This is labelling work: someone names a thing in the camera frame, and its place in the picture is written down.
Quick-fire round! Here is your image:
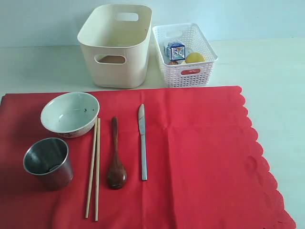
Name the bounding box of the wooden chopstick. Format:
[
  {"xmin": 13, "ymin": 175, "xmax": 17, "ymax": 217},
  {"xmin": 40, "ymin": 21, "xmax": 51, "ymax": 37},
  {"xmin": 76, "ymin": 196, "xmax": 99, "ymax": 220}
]
[
  {"xmin": 95, "ymin": 118, "xmax": 101, "ymax": 221},
  {"xmin": 85, "ymin": 120, "xmax": 97, "ymax": 219}
]

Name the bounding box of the dark wooden spoon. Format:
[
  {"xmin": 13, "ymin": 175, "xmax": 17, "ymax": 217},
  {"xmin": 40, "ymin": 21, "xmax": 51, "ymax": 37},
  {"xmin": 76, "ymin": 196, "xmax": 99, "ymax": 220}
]
[{"xmin": 107, "ymin": 116, "xmax": 127, "ymax": 189}]

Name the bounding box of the brown wooden plate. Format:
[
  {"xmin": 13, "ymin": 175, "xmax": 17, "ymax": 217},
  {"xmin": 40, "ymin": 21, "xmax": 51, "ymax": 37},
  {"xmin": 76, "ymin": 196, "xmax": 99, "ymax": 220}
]
[{"xmin": 98, "ymin": 55, "xmax": 126, "ymax": 64}]

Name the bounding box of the silver table knife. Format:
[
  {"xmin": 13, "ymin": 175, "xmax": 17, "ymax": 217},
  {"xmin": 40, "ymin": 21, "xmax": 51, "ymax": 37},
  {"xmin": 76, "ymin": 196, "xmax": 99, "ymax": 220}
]
[{"xmin": 138, "ymin": 104, "xmax": 148, "ymax": 181}]

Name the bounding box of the red tablecloth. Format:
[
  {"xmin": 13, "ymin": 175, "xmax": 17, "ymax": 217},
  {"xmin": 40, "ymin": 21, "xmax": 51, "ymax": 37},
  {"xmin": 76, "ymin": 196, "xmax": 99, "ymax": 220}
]
[{"xmin": 0, "ymin": 86, "xmax": 296, "ymax": 229}]

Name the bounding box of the red toy sausage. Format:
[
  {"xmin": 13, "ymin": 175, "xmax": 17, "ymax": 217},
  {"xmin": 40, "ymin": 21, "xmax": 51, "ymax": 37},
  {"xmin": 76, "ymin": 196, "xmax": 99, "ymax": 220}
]
[{"xmin": 181, "ymin": 69, "xmax": 201, "ymax": 75}]

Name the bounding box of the left wooden chopstick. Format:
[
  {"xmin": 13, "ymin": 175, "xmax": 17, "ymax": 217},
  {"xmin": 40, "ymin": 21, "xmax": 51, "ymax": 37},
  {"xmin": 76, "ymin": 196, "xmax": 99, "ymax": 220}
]
[{"xmin": 85, "ymin": 120, "xmax": 97, "ymax": 219}]

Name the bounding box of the right wooden chopstick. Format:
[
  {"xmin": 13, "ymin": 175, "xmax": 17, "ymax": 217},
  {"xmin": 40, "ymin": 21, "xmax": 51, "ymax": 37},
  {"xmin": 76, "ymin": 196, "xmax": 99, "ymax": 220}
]
[{"xmin": 95, "ymin": 118, "xmax": 101, "ymax": 221}]

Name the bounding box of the blue white milk carton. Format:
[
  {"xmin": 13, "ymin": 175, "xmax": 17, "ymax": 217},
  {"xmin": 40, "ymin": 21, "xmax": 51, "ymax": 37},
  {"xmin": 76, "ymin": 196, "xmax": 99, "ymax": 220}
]
[{"xmin": 163, "ymin": 41, "xmax": 185, "ymax": 61}]

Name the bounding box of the cream plastic storage bin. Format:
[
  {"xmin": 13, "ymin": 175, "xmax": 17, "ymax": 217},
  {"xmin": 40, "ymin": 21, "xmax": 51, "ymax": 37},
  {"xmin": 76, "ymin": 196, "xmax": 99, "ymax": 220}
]
[{"xmin": 77, "ymin": 4, "xmax": 152, "ymax": 88}]

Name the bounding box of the orange fried chicken piece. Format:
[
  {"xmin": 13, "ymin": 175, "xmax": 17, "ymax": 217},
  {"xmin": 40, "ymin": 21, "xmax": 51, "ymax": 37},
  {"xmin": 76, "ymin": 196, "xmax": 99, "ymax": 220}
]
[{"xmin": 168, "ymin": 61, "xmax": 179, "ymax": 65}]

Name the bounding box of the white ceramic bowl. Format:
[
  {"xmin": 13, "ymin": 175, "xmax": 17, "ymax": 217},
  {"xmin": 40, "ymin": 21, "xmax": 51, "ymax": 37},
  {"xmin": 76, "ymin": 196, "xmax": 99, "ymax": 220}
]
[{"xmin": 41, "ymin": 92, "xmax": 100, "ymax": 138}]

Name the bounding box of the stainless steel cup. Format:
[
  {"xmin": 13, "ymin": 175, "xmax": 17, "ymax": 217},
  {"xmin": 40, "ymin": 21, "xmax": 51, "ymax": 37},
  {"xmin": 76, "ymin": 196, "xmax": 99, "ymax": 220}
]
[{"xmin": 23, "ymin": 137, "xmax": 73, "ymax": 190}]

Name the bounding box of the yellow lemon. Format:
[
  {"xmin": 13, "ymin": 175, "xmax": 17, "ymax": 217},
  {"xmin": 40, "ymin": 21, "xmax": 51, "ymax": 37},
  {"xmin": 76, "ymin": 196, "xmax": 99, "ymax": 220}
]
[{"xmin": 185, "ymin": 52, "xmax": 205, "ymax": 63}]

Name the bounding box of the white perforated plastic basket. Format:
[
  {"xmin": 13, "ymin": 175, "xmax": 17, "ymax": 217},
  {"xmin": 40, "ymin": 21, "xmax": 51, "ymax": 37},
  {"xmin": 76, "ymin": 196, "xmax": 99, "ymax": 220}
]
[{"xmin": 152, "ymin": 23, "xmax": 218, "ymax": 87}]

